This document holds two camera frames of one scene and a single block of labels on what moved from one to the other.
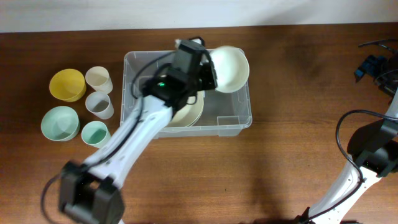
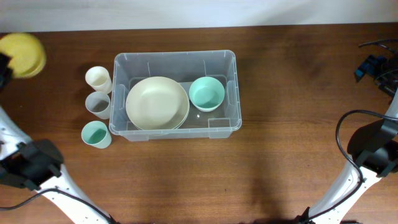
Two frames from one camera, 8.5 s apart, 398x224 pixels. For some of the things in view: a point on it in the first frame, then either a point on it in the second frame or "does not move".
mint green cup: [94, 134] does not move
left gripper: [208, 65] → [5, 71]
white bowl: [231, 66] → [206, 109]
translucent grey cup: [99, 103] does not move
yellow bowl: [68, 85] → [28, 54]
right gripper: [370, 67] does not move
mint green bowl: [60, 123] → [206, 93]
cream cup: [98, 78] does not move
